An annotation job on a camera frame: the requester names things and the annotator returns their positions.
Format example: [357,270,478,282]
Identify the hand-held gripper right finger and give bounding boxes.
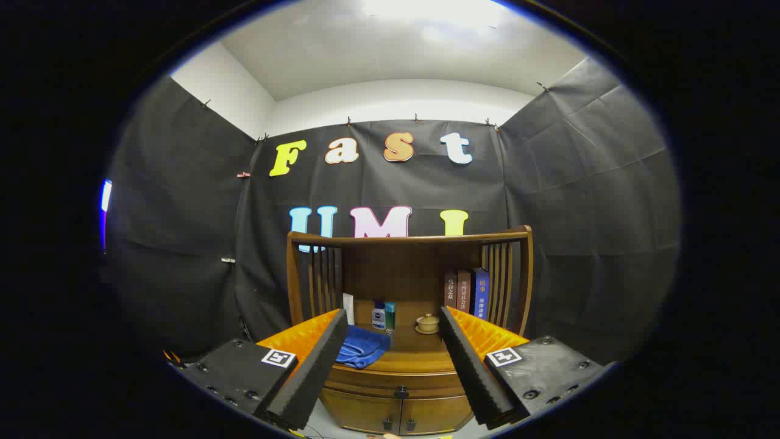
[439,306,616,430]

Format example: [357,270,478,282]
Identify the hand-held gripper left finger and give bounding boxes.
[168,308,349,431]

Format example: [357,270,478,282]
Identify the brown wooden drawer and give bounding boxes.
[323,365,469,400]

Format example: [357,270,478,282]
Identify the wooden cabinet door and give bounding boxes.
[400,395,475,435]
[321,387,403,435]

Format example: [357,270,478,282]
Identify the wooden countertop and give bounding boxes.
[292,320,464,373]

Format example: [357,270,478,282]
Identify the brown wooden cabinet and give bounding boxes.
[286,226,534,435]

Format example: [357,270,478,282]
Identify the folded blue towel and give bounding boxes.
[335,325,391,369]

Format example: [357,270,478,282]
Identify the blue book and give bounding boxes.
[471,268,490,319]

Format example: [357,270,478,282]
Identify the reddish brown book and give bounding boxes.
[456,270,473,313]

